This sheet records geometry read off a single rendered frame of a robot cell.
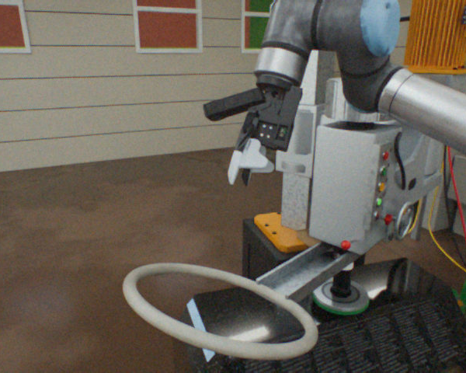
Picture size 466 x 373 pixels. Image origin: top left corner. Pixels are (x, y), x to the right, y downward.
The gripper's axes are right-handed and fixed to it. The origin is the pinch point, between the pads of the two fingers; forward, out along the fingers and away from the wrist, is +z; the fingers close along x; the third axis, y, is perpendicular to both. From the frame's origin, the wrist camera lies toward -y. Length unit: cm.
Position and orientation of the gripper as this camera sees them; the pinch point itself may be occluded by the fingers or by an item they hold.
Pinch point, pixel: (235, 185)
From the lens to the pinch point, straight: 69.5
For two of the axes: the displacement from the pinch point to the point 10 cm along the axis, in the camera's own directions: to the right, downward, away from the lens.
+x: 1.9, 0.0, 9.8
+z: -2.7, 9.6, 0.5
